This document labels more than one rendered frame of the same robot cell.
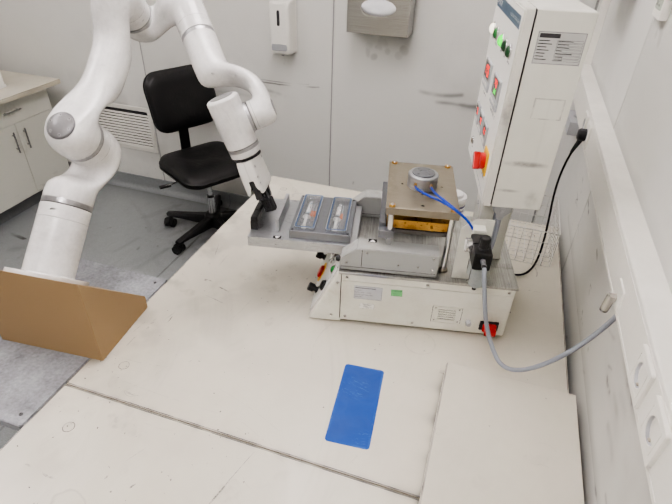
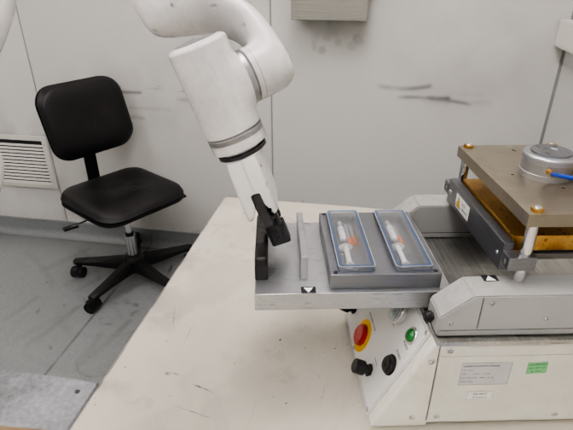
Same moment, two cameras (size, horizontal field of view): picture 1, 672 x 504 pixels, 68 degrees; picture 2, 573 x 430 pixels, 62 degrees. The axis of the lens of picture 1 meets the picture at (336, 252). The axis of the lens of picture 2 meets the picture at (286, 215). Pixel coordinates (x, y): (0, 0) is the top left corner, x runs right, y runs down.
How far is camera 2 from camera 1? 0.70 m
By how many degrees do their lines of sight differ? 10
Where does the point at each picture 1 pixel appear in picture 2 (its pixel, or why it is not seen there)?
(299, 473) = not seen: outside the picture
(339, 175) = (285, 194)
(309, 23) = not seen: hidden behind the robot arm
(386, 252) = (528, 298)
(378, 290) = (505, 367)
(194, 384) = not seen: outside the picture
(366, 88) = (314, 88)
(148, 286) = (66, 401)
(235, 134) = (227, 107)
